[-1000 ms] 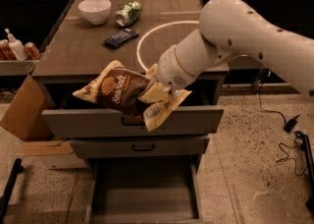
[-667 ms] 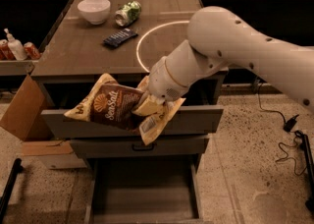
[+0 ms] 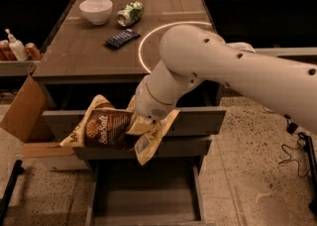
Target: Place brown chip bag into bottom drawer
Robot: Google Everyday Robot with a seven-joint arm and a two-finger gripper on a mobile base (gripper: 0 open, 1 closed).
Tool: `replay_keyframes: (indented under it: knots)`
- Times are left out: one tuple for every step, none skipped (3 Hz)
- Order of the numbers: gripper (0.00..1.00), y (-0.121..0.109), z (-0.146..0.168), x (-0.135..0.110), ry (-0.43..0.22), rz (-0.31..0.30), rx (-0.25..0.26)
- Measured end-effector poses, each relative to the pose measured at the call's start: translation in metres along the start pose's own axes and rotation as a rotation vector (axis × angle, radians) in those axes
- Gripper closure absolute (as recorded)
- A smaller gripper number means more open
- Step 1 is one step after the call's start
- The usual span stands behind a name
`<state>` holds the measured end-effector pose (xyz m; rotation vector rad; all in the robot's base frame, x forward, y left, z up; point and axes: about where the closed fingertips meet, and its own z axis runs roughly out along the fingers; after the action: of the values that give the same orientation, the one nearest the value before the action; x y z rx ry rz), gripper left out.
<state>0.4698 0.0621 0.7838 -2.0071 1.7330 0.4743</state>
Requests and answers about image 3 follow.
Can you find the black stand right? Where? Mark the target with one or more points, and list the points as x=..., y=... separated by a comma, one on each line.
x=313, y=169

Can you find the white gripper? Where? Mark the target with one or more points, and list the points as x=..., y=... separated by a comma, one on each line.
x=148, y=102

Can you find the black pole left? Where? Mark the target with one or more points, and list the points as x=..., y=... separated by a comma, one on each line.
x=5, y=200

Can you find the dark blue snack bar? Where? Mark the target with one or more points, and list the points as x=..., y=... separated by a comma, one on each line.
x=121, y=38

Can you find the brown chip bag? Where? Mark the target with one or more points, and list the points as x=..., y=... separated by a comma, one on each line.
x=104, y=126

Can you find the brown cardboard box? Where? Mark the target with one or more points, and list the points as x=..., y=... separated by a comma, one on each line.
x=24, y=120

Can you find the grey drawer cabinet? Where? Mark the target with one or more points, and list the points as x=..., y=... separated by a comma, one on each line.
x=78, y=65

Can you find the folded white cloth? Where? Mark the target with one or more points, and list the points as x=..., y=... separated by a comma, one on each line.
x=241, y=46

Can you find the red soda can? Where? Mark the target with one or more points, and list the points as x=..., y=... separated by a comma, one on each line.
x=4, y=47
x=33, y=51

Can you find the grey top drawer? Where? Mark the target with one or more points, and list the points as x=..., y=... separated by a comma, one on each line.
x=190, y=121

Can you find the green crushed soda can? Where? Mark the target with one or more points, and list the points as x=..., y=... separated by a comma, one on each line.
x=130, y=14

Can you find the grey bottom drawer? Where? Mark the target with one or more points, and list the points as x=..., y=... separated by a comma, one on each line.
x=164, y=192

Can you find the white bowl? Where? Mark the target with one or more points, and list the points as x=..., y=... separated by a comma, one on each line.
x=97, y=12

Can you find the white soap dispenser bottle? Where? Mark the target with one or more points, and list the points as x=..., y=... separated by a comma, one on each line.
x=17, y=47

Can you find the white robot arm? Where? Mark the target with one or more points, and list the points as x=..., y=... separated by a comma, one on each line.
x=190, y=55

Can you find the grey drawer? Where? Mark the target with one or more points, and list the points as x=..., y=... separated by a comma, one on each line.
x=169, y=147
x=164, y=192
x=190, y=121

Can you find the grey middle drawer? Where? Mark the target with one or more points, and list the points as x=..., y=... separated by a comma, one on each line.
x=169, y=147

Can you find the red soda can left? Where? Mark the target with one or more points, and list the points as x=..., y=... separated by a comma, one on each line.
x=4, y=47

